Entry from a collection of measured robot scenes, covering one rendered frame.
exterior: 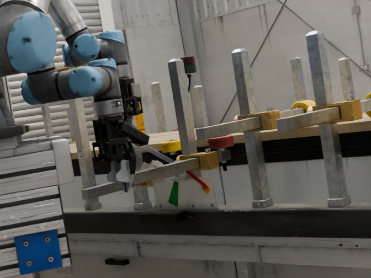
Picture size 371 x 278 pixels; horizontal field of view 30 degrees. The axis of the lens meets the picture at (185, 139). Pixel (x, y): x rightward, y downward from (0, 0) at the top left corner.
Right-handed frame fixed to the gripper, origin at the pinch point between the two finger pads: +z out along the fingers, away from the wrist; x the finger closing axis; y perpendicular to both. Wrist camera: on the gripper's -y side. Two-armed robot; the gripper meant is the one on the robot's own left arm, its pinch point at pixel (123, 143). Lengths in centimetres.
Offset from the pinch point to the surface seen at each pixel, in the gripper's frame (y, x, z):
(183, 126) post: 18.1, 9.0, -2.8
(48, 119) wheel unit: -198, 119, -13
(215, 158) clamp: 26.3, 11.8, 8.4
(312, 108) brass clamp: 65, 8, -3
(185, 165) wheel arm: 22.8, 2.2, 8.8
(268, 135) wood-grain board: 34.2, 29.6, 4.4
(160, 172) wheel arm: 22.8, -8.6, 9.0
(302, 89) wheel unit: -8, 119, -8
